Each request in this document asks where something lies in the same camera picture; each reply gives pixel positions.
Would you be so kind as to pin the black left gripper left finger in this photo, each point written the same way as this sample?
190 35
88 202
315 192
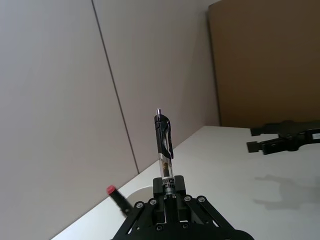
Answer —
158 187

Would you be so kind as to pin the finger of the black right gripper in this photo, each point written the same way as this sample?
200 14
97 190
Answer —
275 145
260 131

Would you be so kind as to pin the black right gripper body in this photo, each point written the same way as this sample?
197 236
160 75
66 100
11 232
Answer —
290 128

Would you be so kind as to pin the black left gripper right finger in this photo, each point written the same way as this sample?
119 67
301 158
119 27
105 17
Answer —
180 187

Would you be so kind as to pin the black clear retractable pen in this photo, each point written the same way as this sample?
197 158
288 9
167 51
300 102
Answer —
163 150

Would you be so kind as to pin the white round holder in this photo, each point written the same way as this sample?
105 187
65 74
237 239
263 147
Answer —
142 193

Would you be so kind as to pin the black marker with red cap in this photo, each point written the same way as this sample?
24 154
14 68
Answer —
120 200

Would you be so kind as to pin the brown cardboard board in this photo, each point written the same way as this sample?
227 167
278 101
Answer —
265 62

